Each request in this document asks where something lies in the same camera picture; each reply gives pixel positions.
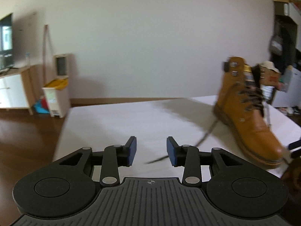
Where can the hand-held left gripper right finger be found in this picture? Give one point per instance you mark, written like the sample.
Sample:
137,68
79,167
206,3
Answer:
171,151

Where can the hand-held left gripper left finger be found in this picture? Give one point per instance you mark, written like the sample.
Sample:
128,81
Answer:
132,151

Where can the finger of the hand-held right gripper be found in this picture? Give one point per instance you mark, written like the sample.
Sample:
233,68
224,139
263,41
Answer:
296,155
295,145

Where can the dark brown shoelace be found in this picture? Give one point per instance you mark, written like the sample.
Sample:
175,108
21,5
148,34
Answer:
205,135

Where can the brown leather boot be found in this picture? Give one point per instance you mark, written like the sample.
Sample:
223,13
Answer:
251,131

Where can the white storage box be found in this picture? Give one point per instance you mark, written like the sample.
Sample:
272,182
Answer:
294,87

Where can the white trash bin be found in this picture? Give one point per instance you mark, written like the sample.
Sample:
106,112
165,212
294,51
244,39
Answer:
56,98

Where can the blue dustpan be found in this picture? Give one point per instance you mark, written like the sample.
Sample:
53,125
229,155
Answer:
42,107

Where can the grey hanging bag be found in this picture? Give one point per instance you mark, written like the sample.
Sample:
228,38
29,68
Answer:
276,46

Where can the black hanging coat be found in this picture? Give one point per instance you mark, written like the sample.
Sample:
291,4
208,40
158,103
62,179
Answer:
288,40

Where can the white wooden television cabinet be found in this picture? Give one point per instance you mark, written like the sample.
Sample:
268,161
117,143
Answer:
14,87

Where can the flat screen television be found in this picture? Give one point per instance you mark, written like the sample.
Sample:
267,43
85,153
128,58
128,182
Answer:
6,40

